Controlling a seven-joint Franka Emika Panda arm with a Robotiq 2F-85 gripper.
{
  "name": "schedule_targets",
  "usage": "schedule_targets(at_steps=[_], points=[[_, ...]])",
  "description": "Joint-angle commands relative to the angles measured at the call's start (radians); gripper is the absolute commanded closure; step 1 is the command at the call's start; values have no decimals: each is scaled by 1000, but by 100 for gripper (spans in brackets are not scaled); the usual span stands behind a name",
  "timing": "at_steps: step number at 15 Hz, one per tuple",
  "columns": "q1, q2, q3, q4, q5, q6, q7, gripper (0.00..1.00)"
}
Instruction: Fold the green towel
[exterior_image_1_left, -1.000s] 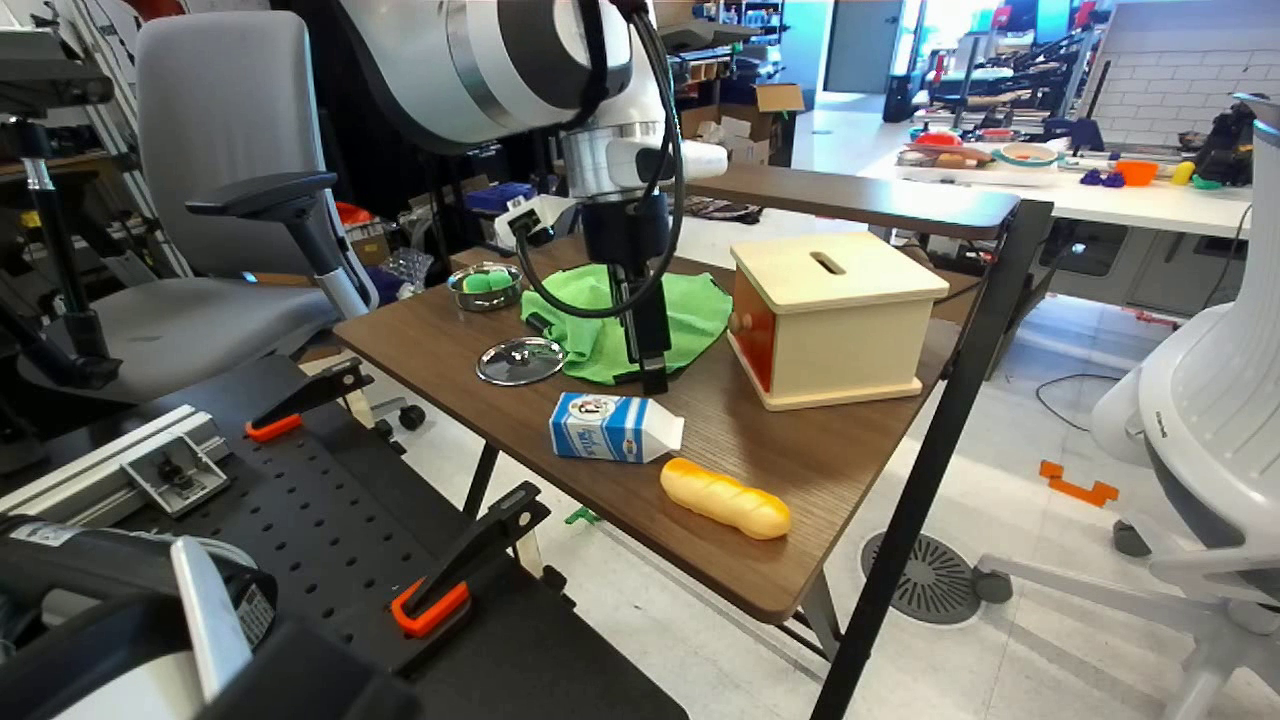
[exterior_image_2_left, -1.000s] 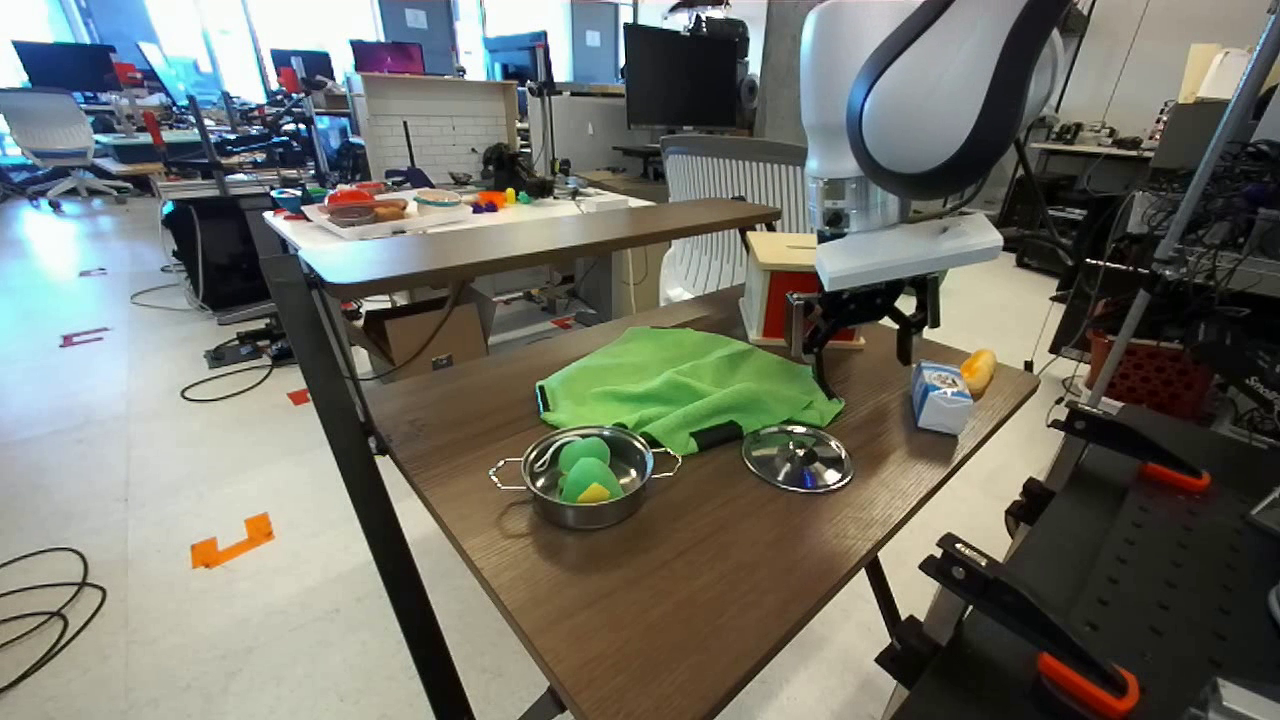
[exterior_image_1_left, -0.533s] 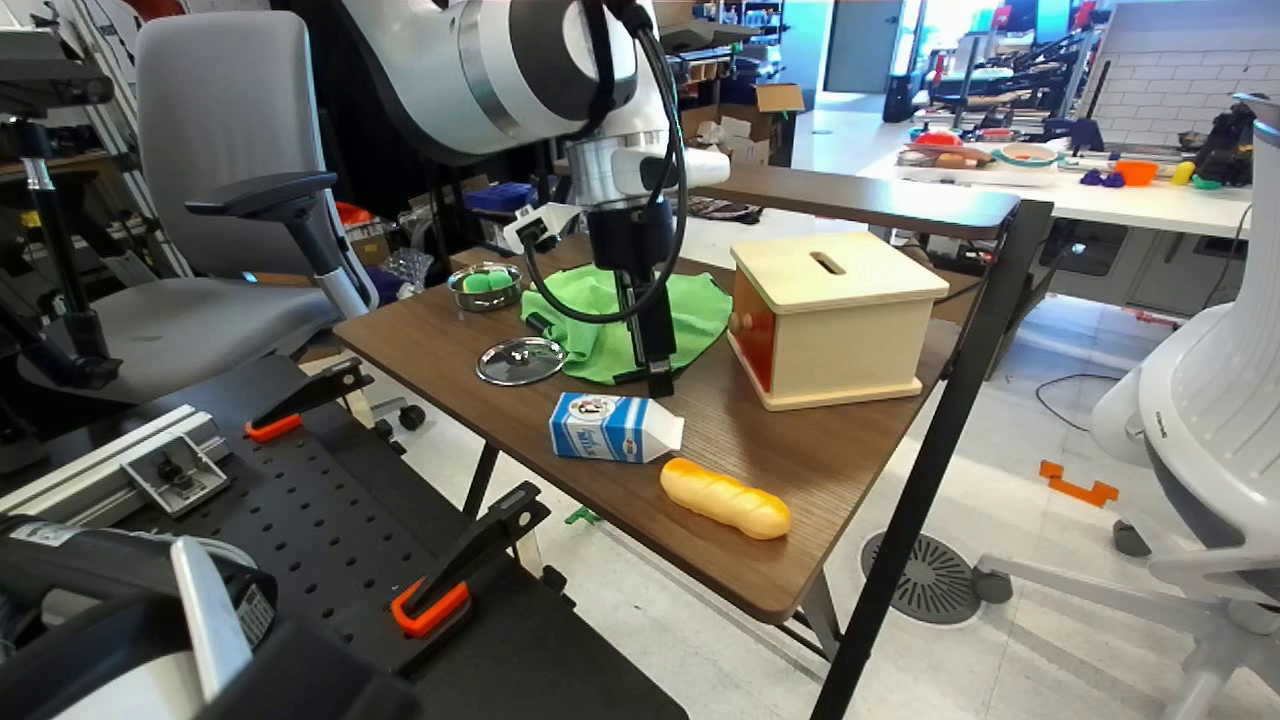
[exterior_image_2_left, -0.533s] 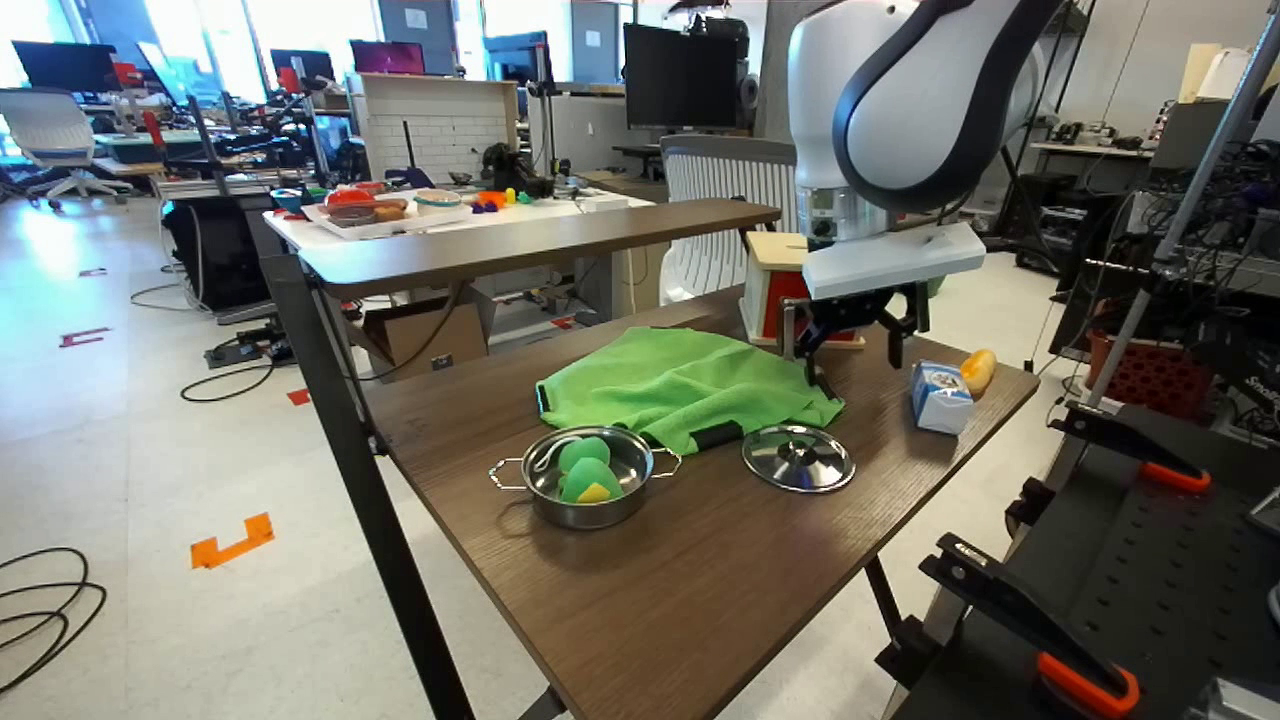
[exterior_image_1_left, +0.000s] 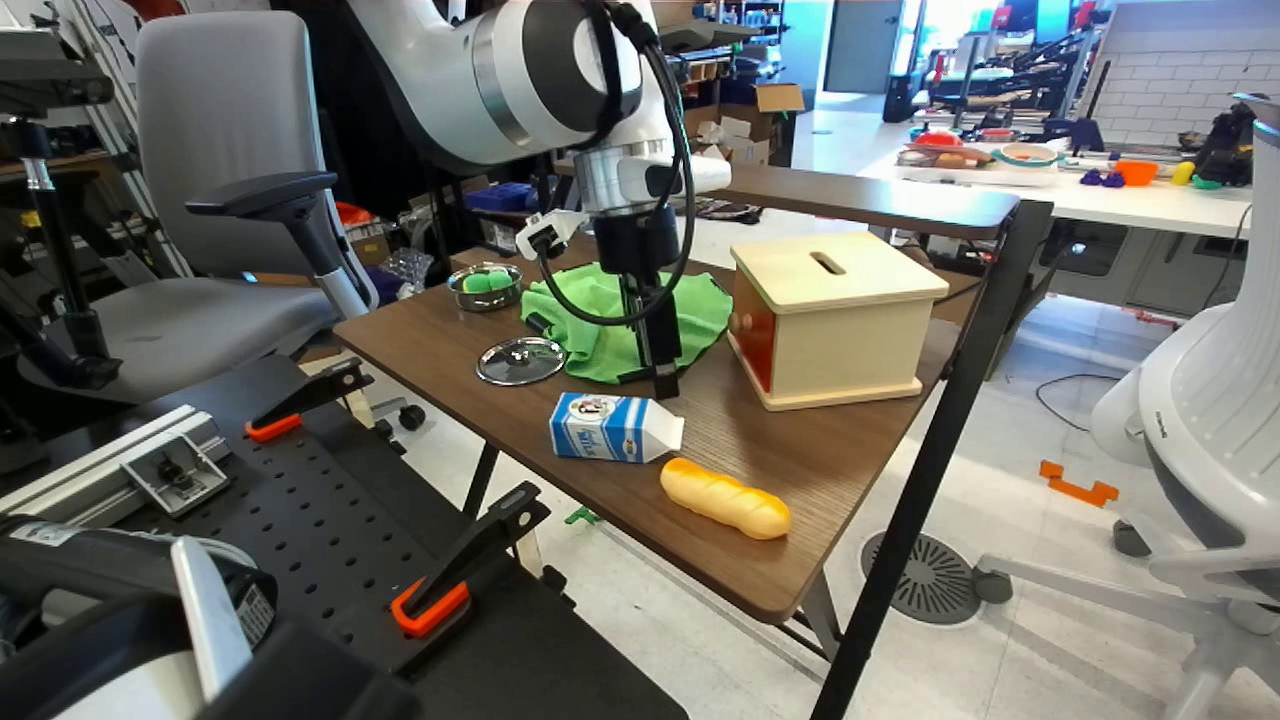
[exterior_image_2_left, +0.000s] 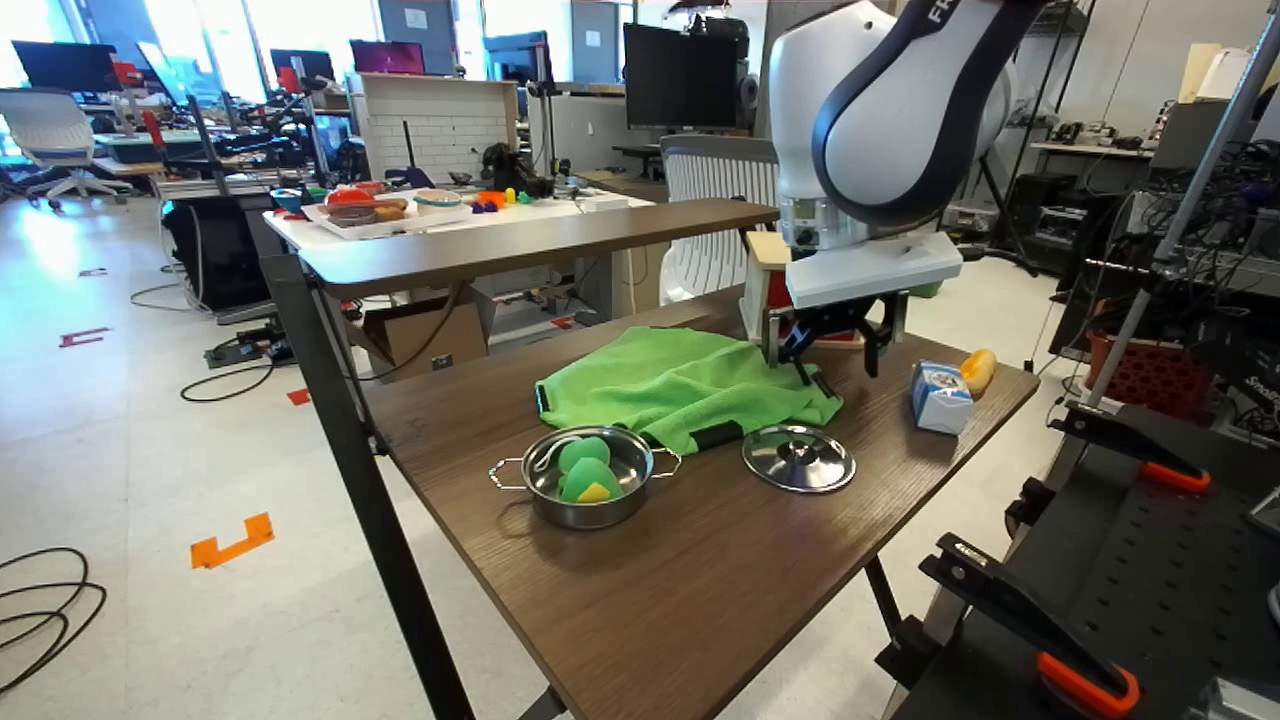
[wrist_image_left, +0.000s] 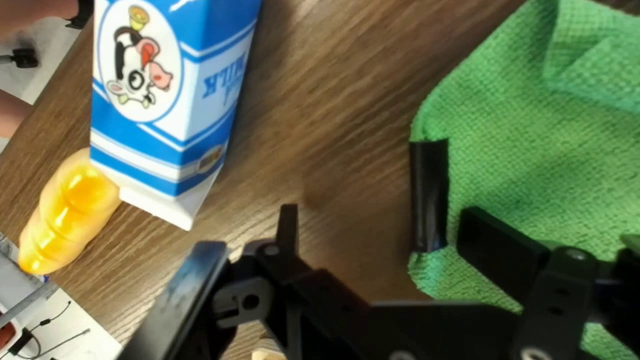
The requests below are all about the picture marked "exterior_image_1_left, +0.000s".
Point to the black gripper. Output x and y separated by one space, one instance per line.
636 247

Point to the green towel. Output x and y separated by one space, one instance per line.
593 349

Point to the blue and white milk carton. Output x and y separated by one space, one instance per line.
607 431

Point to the steel pot lid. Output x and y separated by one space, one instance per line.
521 363

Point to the yellow bread loaf toy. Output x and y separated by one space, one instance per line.
725 496

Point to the wooden box with red drawer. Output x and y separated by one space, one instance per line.
832 335

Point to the small steel pot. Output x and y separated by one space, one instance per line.
484 306

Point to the green and yellow toy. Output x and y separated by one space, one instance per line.
490 283

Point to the open cardboard box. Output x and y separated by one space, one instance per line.
761 126

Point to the brown raised shelf board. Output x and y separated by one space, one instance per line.
864 197

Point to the red bowl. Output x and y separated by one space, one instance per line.
939 143

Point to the round floor grate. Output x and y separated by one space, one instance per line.
926 580

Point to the black perforated workbench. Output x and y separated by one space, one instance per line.
334 535

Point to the orange floor marker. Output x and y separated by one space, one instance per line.
1072 485

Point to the grey office chair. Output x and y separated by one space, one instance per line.
224 120

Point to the white work table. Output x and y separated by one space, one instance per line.
1135 207

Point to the grey mounting plate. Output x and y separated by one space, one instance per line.
173 475

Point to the orange toy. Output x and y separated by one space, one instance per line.
1138 175

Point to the white and black rounded device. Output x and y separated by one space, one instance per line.
200 614

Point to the white mesh office chair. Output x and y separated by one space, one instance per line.
1203 400

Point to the white pegboard panel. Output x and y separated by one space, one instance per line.
1187 93

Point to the black desk device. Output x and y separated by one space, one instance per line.
1226 146

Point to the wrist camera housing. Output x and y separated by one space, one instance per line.
551 235

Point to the black metal table frame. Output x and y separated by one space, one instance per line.
932 441

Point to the aluminium extrusion rail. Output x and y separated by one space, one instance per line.
80 470

